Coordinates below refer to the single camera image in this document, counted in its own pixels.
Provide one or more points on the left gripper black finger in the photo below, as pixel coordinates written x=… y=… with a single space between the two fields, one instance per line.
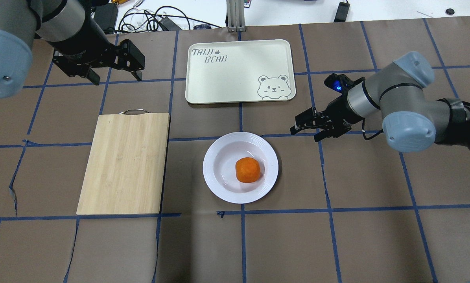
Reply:
x=92 y=76
x=137 y=74

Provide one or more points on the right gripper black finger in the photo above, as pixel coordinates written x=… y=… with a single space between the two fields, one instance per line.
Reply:
x=295 y=129
x=328 y=133

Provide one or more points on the black gripper body left arm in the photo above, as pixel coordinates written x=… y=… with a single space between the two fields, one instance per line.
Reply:
x=78 y=46

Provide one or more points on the black gripper body right arm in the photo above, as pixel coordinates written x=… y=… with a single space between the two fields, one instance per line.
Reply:
x=337 y=108

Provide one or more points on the orange fruit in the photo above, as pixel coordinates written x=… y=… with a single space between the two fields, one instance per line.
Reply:
x=247 y=170

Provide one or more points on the white round plate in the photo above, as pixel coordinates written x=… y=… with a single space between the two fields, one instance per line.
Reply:
x=219 y=167

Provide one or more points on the second grey robot arm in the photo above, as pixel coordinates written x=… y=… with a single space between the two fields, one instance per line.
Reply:
x=410 y=122

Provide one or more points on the cream bear tray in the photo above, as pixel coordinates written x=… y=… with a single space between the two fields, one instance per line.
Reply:
x=240 y=72

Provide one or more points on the bamboo cutting board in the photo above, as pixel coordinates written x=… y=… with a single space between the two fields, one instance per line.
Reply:
x=125 y=169

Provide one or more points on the black power adapter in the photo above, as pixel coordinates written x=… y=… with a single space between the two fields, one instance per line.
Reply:
x=342 y=11

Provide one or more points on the aluminium frame post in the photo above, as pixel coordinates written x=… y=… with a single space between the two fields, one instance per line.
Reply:
x=235 y=16

